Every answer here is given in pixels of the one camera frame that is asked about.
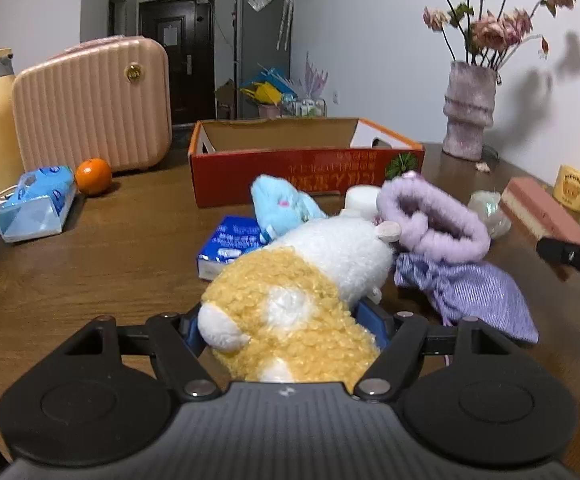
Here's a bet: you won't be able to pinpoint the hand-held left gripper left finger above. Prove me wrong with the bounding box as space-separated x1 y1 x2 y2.
65 307 222 403

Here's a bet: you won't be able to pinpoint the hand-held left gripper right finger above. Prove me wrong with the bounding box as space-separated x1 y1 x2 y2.
352 299 516 403

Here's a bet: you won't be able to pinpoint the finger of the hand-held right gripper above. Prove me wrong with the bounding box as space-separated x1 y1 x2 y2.
536 236 580 287

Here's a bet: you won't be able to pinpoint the yellow and white plush toy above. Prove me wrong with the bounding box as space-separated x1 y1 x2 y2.
197 217 406 385

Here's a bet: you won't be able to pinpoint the clear plastic bag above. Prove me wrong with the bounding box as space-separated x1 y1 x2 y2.
467 190 512 240

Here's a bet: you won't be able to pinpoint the white foam cylinder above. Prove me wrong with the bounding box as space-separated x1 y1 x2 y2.
344 185 383 221

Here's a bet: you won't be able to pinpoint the light blue plush toy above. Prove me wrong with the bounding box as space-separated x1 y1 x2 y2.
250 174 328 238

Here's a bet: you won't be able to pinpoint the orange cardboard box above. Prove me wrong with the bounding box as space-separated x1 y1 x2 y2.
187 117 426 209

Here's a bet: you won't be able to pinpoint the pink book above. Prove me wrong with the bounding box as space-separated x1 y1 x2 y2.
500 176 580 248

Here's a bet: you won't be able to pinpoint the yellow bear mug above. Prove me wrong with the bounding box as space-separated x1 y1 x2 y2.
551 164 580 214

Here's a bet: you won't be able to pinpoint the small blue paper box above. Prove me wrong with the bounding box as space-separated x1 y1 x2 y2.
196 215 271 281

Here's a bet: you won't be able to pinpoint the lilac fuzzy vase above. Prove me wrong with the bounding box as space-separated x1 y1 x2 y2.
442 60 500 162

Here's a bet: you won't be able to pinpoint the orange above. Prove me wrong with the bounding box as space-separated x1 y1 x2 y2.
74 158 113 197

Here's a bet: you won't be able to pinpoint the blue tissue pack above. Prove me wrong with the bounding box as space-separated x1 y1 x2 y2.
0 165 78 244

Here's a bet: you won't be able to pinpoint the dried pink roses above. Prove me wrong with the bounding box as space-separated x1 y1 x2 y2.
407 0 578 72

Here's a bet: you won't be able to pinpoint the brown cardboard carton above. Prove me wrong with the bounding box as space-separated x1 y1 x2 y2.
215 79 238 121

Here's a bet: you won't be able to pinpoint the pink ribbed suitcase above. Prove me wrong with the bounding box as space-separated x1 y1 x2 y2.
11 36 173 176

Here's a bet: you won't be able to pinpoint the purple folded umbrella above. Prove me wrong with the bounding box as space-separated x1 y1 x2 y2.
302 52 330 103

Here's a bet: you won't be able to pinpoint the grey refrigerator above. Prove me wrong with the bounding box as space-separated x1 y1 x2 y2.
233 0 292 121

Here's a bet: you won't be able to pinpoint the dark brown door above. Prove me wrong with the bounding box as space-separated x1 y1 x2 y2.
138 0 216 126

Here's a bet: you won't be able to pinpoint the hanging white umbrellas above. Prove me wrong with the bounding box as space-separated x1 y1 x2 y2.
276 0 295 52

